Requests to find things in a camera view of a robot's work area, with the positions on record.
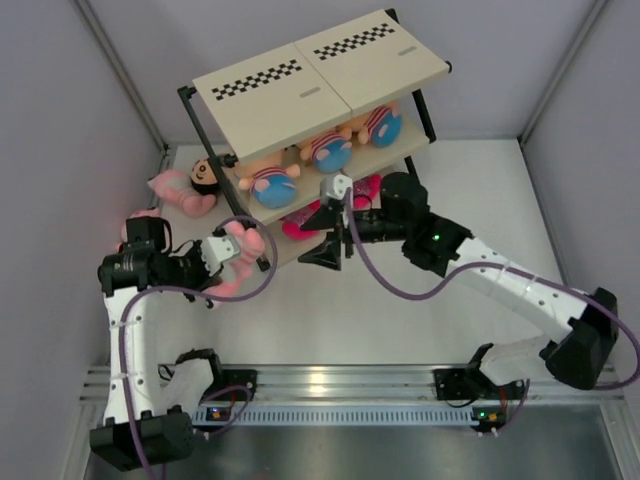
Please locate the pink striped plush toy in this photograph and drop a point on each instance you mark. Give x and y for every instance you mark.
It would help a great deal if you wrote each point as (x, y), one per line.
(252, 246)
(175, 188)
(145, 227)

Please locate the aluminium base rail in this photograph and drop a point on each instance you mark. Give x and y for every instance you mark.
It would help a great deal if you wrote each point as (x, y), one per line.
(353, 383)

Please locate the white slotted cable duct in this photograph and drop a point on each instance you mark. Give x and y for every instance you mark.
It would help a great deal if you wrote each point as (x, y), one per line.
(342, 415)

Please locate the blue pants boy plush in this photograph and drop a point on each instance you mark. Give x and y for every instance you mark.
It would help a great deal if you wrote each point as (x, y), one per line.
(329, 151)
(380, 127)
(268, 180)

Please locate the beige three-tier shelf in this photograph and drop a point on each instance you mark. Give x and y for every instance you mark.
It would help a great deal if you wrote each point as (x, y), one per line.
(344, 100)

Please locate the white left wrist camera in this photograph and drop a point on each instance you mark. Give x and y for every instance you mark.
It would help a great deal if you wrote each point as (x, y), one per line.
(216, 251)

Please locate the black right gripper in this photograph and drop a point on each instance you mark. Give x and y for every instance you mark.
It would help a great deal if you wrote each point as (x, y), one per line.
(327, 254)

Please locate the right aluminium frame post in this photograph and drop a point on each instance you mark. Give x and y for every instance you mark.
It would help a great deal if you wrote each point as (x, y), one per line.
(577, 41)

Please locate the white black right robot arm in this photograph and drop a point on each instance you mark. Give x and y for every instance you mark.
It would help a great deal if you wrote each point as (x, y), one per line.
(577, 330)

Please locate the magenta legs doll plush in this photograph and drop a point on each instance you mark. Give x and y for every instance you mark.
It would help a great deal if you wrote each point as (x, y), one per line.
(365, 191)
(291, 223)

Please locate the black-haired doll plush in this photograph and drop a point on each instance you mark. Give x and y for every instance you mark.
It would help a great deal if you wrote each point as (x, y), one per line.
(203, 179)

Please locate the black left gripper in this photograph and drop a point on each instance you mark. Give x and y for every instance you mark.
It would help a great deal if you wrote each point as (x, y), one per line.
(205, 281)

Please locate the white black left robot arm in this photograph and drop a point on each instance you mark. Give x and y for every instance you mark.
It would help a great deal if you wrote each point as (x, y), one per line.
(145, 422)

